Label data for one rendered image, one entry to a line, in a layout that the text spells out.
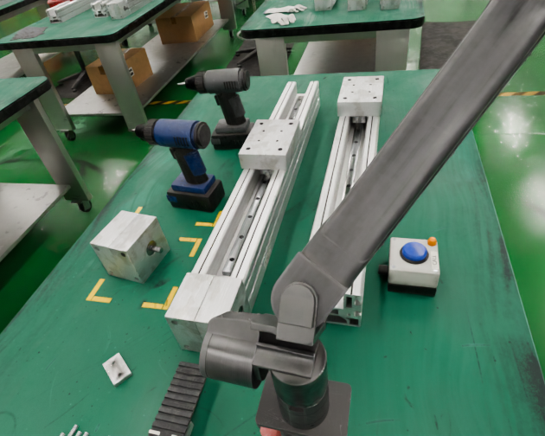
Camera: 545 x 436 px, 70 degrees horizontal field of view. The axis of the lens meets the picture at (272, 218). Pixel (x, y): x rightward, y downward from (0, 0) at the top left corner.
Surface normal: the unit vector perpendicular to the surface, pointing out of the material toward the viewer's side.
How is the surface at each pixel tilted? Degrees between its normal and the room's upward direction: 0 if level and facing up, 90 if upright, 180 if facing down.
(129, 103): 90
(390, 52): 90
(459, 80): 44
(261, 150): 0
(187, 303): 0
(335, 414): 1
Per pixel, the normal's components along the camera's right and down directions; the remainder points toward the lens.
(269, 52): -0.23, 0.66
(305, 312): -0.28, -0.06
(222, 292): -0.13, -0.75
